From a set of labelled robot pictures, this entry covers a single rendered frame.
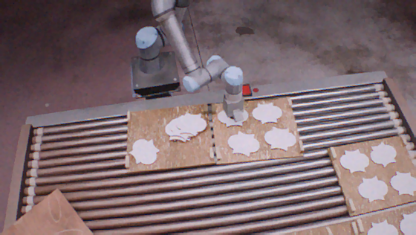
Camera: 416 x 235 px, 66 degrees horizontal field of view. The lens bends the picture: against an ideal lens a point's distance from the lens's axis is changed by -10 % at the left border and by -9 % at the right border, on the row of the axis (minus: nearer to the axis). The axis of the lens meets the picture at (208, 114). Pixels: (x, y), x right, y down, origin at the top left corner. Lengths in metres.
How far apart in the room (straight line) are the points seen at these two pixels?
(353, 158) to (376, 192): 0.20
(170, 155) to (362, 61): 2.44
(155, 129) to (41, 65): 2.29
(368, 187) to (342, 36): 2.40
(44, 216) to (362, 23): 3.56
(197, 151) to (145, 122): 0.32
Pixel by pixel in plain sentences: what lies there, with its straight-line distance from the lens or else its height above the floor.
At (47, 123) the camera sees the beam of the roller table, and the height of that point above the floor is 0.92.
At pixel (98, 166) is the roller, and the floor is 0.91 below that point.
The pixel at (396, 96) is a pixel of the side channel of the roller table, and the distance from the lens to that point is 2.06.
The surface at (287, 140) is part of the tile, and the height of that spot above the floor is 0.95.
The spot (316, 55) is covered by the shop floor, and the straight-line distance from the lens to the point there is 3.54.
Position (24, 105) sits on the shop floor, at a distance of 3.54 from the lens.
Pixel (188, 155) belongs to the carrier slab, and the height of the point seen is 0.94.
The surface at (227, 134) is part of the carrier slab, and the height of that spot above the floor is 0.94.
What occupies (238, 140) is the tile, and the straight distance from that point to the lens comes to 1.68.
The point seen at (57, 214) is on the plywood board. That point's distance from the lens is 1.56.
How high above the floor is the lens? 2.36
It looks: 53 degrees down
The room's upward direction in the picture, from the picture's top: 4 degrees counter-clockwise
